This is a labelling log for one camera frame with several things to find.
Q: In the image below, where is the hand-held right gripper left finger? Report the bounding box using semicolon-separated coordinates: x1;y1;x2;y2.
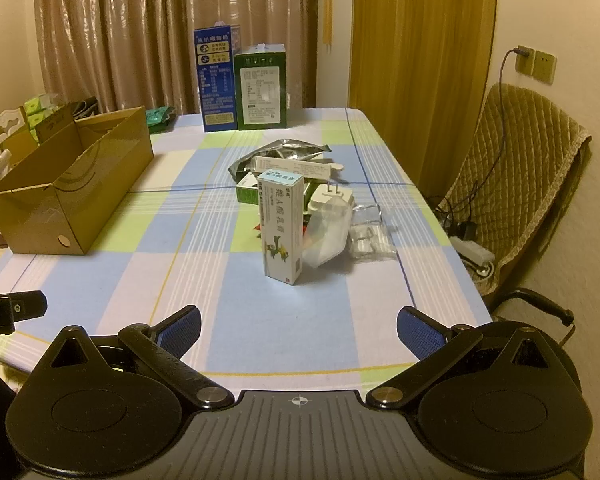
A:
45;304;236;411

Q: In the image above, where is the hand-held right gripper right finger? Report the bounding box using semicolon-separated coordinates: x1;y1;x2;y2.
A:
366;306;556;409

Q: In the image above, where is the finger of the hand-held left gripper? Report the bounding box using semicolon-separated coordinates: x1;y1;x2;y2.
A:
7;290;48;321

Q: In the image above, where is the brown cardboard box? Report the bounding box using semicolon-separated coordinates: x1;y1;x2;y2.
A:
0;105;155;256

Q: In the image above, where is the white charger plug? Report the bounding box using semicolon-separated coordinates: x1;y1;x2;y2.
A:
307;183;357;217

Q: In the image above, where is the silver foil bag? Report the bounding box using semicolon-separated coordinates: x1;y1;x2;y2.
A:
228;138;332;184

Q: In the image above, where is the plaid cloth-covered desktop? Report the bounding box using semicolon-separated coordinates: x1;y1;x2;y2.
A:
0;106;495;396

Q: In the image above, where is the white power strip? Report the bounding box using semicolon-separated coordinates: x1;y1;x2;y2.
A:
450;236;497;269

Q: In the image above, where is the clear plastic packet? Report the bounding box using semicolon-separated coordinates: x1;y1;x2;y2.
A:
349;204;397;262

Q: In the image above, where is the white green medicine box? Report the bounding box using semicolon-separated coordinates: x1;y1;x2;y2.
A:
257;170;306;287

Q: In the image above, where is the small green box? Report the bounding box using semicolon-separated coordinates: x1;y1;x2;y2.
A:
235;180;262;206

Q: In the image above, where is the white carved chair back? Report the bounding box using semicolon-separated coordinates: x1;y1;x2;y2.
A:
0;106;32;162

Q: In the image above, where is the chair with quilted cover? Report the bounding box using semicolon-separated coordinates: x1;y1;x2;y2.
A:
432;82;592;330

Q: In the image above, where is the long white box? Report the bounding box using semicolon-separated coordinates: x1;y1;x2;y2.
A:
251;156;342;182

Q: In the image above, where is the stack of green boxes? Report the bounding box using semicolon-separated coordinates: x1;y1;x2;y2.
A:
22;94;62;132

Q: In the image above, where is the green snack packet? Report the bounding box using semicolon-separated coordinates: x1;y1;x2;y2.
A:
146;106;177;134

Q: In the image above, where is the tall blue carton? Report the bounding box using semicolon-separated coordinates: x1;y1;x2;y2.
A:
193;25;242;133

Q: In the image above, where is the green carton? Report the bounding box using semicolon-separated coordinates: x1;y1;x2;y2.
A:
232;45;289;132

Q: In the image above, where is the yellow curtain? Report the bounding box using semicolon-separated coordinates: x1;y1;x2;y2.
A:
349;0;499;198

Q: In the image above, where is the brown shiny curtain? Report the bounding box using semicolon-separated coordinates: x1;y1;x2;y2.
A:
33;0;322;117

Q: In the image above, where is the dark charging cable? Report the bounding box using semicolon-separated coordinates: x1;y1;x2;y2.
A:
437;46;524;233

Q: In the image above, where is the wall socket plate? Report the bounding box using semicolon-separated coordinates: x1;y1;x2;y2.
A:
515;47;558;85

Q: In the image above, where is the yellow wall ornament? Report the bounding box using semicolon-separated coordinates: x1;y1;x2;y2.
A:
322;0;334;54

